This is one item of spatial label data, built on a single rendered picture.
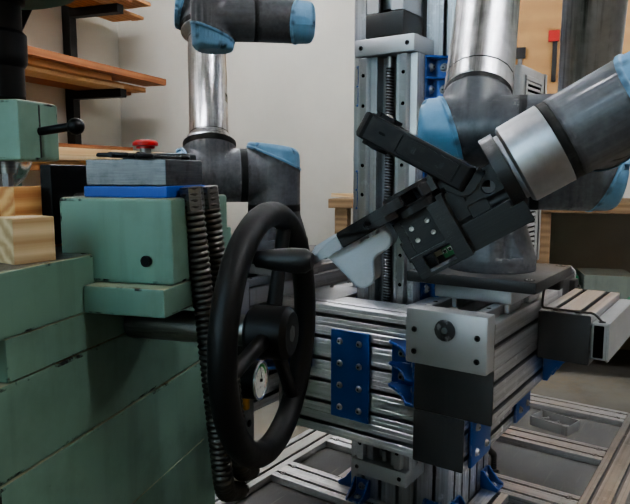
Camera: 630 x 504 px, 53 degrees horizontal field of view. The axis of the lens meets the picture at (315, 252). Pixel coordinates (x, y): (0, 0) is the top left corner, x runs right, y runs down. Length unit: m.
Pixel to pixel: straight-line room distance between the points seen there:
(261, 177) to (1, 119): 0.65
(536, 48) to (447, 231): 3.34
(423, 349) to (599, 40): 0.52
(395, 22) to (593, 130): 0.80
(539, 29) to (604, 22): 2.90
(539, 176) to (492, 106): 0.14
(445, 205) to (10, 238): 0.40
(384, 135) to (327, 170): 3.48
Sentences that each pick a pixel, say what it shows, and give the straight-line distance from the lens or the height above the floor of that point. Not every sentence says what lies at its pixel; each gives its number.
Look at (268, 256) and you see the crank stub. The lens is 0.61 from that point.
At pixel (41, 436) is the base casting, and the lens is 0.68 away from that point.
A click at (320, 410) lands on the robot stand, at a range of 1.33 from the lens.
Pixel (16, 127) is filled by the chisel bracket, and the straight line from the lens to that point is 0.81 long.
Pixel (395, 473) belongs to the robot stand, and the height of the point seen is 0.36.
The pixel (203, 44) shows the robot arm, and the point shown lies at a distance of 1.16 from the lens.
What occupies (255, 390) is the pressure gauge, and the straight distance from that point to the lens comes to 1.00.
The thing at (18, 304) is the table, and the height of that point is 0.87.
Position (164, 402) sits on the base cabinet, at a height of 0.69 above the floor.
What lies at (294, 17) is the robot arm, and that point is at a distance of 1.18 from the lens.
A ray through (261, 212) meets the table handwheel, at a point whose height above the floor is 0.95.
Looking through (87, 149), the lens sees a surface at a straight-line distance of 3.80.
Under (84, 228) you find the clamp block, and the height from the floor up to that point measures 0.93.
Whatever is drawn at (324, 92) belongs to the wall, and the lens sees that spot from 4.10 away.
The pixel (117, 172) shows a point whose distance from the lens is 0.70.
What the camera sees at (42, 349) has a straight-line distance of 0.66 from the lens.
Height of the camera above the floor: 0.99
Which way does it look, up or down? 7 degrees down
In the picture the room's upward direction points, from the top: straight up
